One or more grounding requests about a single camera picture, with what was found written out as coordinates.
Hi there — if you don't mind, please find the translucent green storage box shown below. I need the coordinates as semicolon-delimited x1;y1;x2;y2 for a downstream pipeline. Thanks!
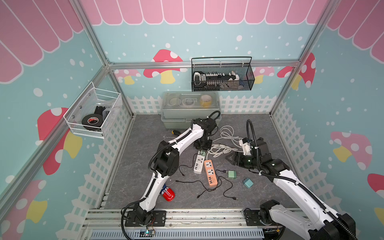
161;92;221;130

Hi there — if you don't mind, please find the white coiled power cord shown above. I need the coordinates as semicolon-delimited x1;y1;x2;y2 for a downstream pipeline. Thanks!
206;125;244;159

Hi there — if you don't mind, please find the orange power strip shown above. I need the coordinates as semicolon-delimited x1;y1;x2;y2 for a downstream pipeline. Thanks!
204;160;218;188

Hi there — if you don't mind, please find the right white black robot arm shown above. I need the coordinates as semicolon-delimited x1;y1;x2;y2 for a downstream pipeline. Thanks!
230;120;357;240

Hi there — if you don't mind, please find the white power strip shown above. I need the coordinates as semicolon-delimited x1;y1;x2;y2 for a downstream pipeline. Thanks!
193;154;206;174

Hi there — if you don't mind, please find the yellow black screwdriver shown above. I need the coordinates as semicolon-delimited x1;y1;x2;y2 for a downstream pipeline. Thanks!
172;130;181;136

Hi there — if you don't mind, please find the white wire wall basket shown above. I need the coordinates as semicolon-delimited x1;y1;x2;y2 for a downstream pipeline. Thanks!
63;83;123;139

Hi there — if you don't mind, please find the teal cube adapter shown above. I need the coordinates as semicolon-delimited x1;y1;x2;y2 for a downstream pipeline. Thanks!
243;178;254;189

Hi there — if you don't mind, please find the black wire mesh wall basket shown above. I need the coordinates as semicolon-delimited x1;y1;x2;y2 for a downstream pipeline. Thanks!
191;57;255;92

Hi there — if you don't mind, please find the long black usb cable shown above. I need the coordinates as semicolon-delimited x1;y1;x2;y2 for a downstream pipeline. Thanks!
174;168;239;201

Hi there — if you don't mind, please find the black electrical tape roll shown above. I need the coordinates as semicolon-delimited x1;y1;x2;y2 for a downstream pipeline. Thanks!
82;114;104;131

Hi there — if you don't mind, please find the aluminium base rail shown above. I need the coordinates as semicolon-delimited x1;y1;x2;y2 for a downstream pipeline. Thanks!
78;209;301;240

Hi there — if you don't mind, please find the yellow tape roll in box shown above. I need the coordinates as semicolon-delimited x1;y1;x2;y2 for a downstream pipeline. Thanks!
200;95;213;108

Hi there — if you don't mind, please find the red blue electric shaver case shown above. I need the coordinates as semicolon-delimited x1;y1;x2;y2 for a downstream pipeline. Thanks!
161;185;176;202

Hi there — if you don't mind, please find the green charger adapter with prongs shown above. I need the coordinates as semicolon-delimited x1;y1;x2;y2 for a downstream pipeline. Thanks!
228;170;237;180

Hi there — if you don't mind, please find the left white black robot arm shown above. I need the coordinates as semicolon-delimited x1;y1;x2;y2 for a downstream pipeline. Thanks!
121;111;221;228

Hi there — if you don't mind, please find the black power strip in basket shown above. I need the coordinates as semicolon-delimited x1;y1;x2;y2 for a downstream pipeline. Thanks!
193;72;240;88

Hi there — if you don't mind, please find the black shaver charging cable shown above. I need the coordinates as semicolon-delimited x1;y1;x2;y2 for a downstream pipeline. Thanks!
178;152;200;178

